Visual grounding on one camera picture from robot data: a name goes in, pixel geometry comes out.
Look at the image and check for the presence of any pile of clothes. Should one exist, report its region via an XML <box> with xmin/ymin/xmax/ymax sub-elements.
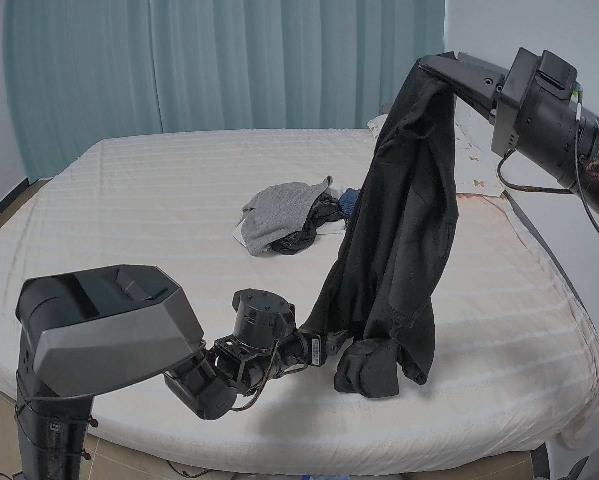
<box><xmin>233</xmin><ymin>177</ymin><xmax>364</xmax><ymax>258</ymax></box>

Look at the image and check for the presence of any black T-shirt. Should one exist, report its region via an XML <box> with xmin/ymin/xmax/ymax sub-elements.
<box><xmin>297</xmin><ymin>60</ymin><xmax>461</xmax><ymax>399</ymax></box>

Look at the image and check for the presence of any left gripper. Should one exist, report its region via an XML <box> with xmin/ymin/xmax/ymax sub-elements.
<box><xmin>278</xmin><ymin>331</ymin><xmax>328</xmax><ymax>369</ymax></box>

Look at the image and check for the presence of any bed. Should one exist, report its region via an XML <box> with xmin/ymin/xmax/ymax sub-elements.
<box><xmin>0</xmin><ymin>127</ymin><xmax>599</xmax><ymax>480</ymax></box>

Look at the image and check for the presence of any black cable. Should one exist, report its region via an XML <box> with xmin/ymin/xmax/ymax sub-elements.
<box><xmin>497</xmin><ymin>149</ymin><xmax>578</xmax><ymax>196</ymax></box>

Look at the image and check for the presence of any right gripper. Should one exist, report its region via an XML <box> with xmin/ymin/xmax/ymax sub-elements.
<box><xmin>416</xmin><ymin>48</ymin><xmax>583</xmax><ymax>181</ymax></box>

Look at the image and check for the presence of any blue-green curtain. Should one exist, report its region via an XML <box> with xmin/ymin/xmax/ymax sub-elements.
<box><xmin>3</xmin><ymin>0</ymin><xmax>152</xmax><ymax>181</ymax></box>
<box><xmin>149</xmin><ymin>0</ymin><xmax>448</xmax><ymax>134</ymax></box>

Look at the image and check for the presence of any white printed pillow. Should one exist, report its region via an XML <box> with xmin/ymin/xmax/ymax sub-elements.
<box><xmin>367</xmin><ymin>113</ymin><xmax>505</xmax><ymax>200</ymax></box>

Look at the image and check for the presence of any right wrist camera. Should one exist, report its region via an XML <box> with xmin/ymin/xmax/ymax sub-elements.
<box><xmin>536</xmin><ymin>49</ymin><xmax>579</xmax><ymax>101</ymax></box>

